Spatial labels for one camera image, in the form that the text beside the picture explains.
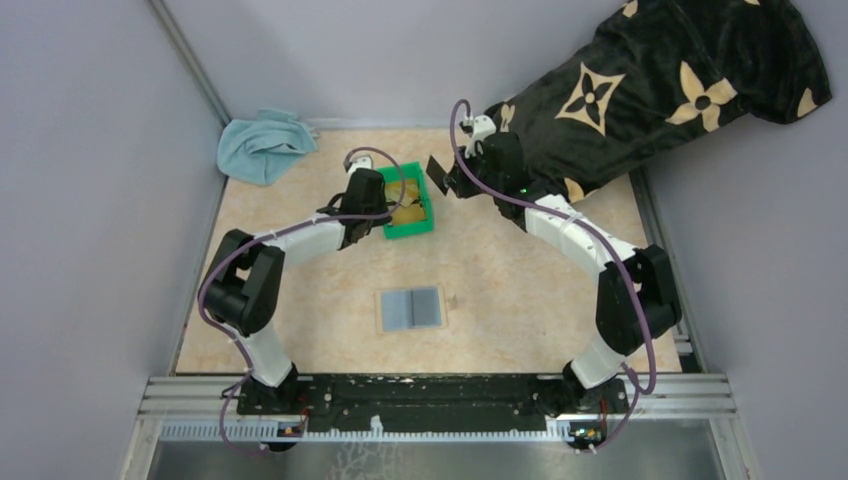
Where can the gold card in bin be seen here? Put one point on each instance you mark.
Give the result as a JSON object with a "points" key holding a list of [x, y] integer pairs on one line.
{"points": [[407, 215]]}

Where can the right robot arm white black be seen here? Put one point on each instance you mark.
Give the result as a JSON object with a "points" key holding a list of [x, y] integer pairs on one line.
{"points": [[637, 299]]}

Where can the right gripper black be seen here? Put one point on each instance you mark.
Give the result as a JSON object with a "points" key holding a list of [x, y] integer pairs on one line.
{"points": [[460, 187]]}

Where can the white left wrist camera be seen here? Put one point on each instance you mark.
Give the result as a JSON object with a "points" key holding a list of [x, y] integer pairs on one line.
{"points": [[357, 163]]}

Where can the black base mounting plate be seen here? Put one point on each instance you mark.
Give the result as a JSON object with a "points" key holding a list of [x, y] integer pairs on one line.
{"points": [[478, 403]]}

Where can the aluminium rail frame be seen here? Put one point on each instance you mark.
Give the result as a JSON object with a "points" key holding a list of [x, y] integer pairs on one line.
{"points": [[204, 408]]}

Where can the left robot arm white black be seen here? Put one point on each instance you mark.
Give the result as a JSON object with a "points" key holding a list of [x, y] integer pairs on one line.
{"points": [[239, 294]]}

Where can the light blue cloth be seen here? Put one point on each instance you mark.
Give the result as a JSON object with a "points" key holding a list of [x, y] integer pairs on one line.
{"points": [[261, 150]]}

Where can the gold card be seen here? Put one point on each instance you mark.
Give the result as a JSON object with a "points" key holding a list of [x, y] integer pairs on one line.
{"points": [[407, 215], [404, 193]]}

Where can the dark grey credit card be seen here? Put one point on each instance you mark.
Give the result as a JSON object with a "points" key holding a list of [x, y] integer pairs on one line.
{"points": [[437, 175]]}

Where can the beige leather card holder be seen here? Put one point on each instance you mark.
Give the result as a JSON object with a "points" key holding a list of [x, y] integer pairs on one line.
{"points": [[418, 308]]}

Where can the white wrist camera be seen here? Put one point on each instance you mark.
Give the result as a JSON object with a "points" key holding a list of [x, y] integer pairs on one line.
{"points": [[357, 163], [478, 129]]}

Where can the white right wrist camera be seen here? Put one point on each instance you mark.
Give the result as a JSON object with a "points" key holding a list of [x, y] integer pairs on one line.
{"points": [[478, 129]]}

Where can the green plastic bin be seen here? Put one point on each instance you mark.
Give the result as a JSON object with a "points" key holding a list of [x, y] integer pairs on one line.
{"points": [[411, 170]]}

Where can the black floral pillow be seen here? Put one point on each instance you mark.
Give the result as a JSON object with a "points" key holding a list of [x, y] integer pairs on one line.
{"points": [[657, 75]]}

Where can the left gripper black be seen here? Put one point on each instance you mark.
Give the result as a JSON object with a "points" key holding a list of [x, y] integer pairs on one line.
{"points": [[381, 201]]}

